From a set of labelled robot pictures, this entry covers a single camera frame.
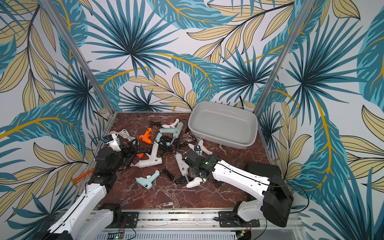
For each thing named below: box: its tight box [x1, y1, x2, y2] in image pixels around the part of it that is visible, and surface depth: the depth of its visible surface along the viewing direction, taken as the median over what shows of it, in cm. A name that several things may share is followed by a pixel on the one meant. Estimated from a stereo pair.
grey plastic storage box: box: [188, 101, 259, 150], surface depth 116 cm
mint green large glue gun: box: [159, 121, 184, 139], surface depth 105 cm
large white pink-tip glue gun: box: [130, 143, 163, 168], surface depth 92 cm
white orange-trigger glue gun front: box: [182, 177, 207, 189], surface depth 78 cm
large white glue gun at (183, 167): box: [175, 153, 190, 183], surface depth 90 cm
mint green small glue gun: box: [135, 170, 160, 190], surface depth 86 cm
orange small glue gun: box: [139, 127, 153, 144], surface depth 105 cm
